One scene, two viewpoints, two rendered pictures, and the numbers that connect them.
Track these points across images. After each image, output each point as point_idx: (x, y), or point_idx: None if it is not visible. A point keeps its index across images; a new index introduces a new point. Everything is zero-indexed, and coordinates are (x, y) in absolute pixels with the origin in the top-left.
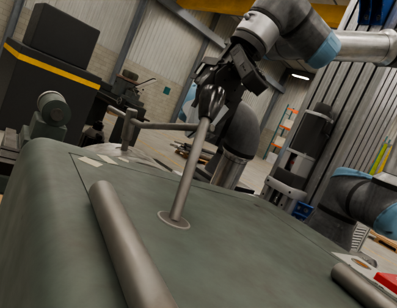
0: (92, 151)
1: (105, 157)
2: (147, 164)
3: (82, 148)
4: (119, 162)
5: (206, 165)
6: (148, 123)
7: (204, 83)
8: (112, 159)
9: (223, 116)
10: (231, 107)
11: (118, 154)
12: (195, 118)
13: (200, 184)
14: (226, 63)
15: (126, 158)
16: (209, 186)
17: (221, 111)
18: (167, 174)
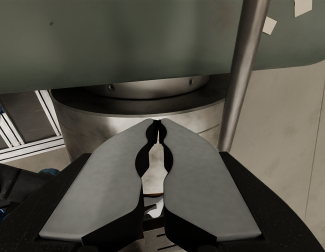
0: (307, 25)
1: (303, 0)
2: (174, 116)
3: (317, 28)
4: (283, 1)
5: None
6: (229, 151)
7: (310, 244)
8: (289, 9)
9: (63, 189)
10: (19, 251)
11: (205, 135)
12: (188, 133)
13: (116, 5)
14: None
15: (200, 123)
16: (82, 14)
17: (90, 197)
18: (195, 9)
